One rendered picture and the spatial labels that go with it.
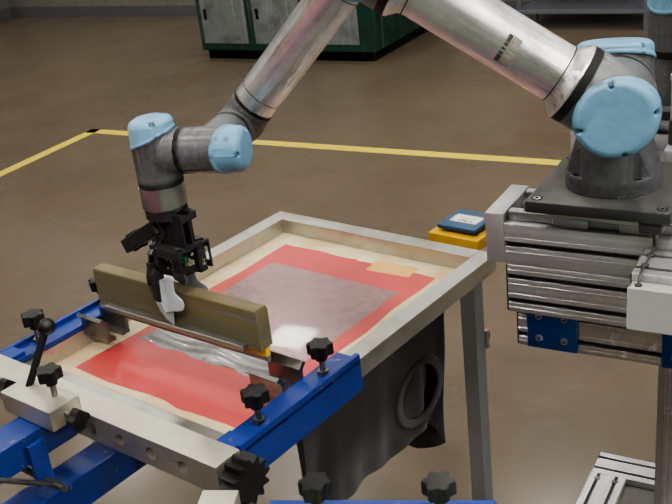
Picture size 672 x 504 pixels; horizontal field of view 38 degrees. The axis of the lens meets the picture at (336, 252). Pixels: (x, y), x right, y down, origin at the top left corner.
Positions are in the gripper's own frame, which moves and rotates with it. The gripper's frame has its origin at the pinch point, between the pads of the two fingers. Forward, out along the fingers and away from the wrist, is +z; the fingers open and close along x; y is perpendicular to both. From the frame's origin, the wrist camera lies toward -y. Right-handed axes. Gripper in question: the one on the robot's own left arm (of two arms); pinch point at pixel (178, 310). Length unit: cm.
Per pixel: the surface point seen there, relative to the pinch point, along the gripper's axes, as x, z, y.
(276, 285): 33.8, 12.3, -8.5
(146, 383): -7.0, 12.2, -4.1
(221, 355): 6.0, 11.6, 2.2
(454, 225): 73, 11, 11
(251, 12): 504, 67, -450
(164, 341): 4.8, 11.6, -11.7
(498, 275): 226, 108, -67
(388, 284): 44.4, 12.4, 12.8
